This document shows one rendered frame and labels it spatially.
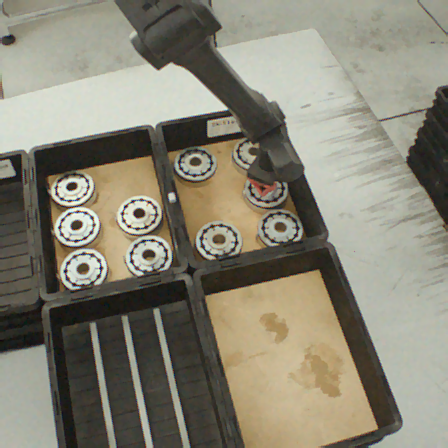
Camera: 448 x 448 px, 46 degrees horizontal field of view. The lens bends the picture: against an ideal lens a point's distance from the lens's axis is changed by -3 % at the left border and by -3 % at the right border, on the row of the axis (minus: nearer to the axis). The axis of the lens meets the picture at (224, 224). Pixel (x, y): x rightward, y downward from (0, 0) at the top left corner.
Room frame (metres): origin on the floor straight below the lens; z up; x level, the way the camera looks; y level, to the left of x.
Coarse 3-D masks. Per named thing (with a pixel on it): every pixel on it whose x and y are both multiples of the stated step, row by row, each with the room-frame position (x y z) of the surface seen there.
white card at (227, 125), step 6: (216, 120) 0.88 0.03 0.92; (222, 120) 0.89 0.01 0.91; (228, 120) 0.89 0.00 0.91; (234, 120) 0.90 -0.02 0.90; (210, 126) 0.88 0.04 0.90; (216, 126) 0.88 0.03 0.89; (222, 126) 0.89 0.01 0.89; (228, 126) 0.89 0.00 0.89; (234, 126) 0.90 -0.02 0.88; (210, 132) 0.88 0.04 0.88; (216, 132) 0.88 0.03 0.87; (222, 132) 0.89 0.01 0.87; (228, 132) 0.89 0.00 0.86; (234, 132) 0.90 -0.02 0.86
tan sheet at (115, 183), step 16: (128, 160) 0.82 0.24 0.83; (144, 160) 0.82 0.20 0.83; (48, 176) 0.76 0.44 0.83; (96, 176) 0.77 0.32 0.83; (112, 176) 0.77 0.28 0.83; (128, 176) 0.77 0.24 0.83; (144, 176) 0.77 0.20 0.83; (112, 192) 0.72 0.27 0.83; (128, 192) 0.72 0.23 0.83; (144, 192) 0.73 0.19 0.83; (160, 192) 0.73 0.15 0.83; (96, 208) 0.68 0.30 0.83; (112, 208) 0.68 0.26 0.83; (112, 224) 0.63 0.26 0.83; (112, 240) 0.59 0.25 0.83; (128, 240) 0.59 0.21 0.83; (64, 256) 0.54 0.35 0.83; (112, 256) 0.55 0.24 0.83; (112, 272) 0.51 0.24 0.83; (128, 272) 0.51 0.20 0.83; (64, 288) 0.47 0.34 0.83
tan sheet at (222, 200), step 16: (224, 144) 0.88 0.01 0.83; (224, 160) 0.83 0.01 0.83; (224, 176) 0.78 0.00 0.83; (240, 176) 0.78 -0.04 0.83; (192, 192) 0.73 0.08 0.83; (208, 192) 0.73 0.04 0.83; (224, 192) 0.73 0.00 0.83; (240, 192) 0.74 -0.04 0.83; (192, 208) 0.69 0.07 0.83; (208, 208) 0.69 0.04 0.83; (224, 208) 0.69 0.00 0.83; (240, 208) 0.69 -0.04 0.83; (288, 208) 0.70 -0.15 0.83; (192, 224) 0.64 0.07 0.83; (240, 224) 0.65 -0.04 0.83; (256, 224) 0.65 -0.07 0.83; (192, 240) 0.60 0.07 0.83; (256, 240) 0.61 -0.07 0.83
